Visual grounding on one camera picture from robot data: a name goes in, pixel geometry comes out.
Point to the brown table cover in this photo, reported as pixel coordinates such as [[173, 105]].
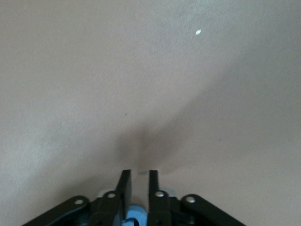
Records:
[[94, 70]]

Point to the blue letter G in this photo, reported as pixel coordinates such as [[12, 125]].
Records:
[[138, 214]]

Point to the tiny white speck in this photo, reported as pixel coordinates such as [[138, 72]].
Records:
[[198, 32]]

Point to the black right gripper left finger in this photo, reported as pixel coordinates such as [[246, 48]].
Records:
[[124, 188]]

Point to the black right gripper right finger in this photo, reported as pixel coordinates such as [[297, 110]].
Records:
[[152, 188]]

